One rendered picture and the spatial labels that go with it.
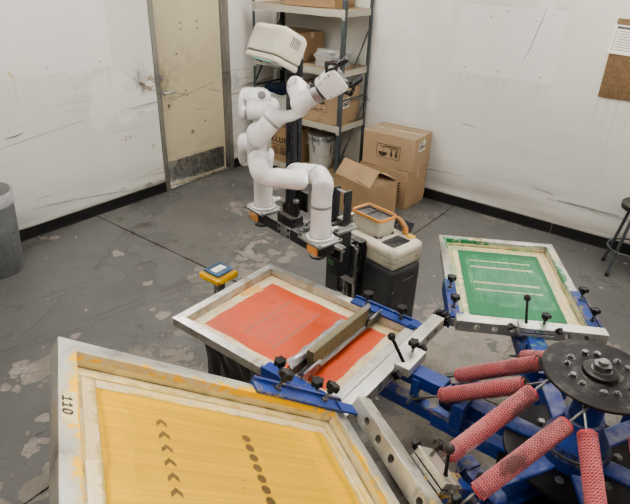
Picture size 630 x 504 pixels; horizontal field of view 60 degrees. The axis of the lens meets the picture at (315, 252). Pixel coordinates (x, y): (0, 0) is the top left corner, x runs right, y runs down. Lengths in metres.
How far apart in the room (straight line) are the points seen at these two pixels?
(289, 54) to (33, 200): 3.52
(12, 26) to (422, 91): 3.68
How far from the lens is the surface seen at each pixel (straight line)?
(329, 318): 2.29
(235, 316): 2.30
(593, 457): 1.56
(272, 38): 2.30
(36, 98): 5.22
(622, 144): 5.40
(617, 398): 1.63
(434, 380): 1.92
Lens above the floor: 2.27
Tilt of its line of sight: 28 degrees down
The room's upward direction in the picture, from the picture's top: 2 degrees clockwise
